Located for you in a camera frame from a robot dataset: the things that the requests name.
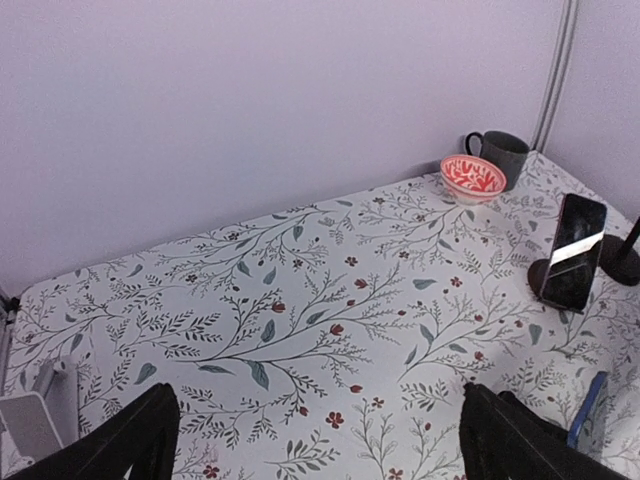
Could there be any black folding phone stand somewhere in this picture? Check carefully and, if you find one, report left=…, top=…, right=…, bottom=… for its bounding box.
left=498, top=391, right=568, bottom=443

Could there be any black tall round-base stand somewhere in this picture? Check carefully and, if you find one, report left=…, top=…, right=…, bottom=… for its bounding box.
left=599, top=219, right=640, bottom=286

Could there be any black round base phone stand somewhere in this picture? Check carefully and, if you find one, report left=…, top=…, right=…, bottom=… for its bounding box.
left=527, top=259, right=584, bottom=314

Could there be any black phone on round stand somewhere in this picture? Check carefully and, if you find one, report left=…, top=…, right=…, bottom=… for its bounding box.
left=539, top=193, right=607, bottom=313

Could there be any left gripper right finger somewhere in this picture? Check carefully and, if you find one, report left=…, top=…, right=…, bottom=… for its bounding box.
left=459, top=382, right=624, bottom=479

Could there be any dark grey mug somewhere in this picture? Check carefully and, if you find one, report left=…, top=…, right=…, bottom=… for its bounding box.
left=464, top=130, right=530, bottom=192

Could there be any floral patterned table mat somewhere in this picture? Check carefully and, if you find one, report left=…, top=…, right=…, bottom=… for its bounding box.
left=5, top=153, right=639, bottom=479

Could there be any white phone stand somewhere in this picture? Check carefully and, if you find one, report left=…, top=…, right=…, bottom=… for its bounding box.
left=1, top=356, right=79, bottom=477

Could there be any black phone blue edge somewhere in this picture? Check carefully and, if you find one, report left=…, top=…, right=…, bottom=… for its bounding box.
left=566, top=371, right=609, bottom=458

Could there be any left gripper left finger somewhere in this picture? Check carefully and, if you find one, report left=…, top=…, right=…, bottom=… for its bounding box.
left=11, top=383, right=180, bottom=480

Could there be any right aluminium frame post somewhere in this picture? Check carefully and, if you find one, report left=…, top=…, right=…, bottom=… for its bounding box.
left=531, top=0, right=580, bottom=152

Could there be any red white patterned bowl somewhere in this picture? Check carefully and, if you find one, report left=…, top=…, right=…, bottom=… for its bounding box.
left=440, top=155, right=507, bottom=206

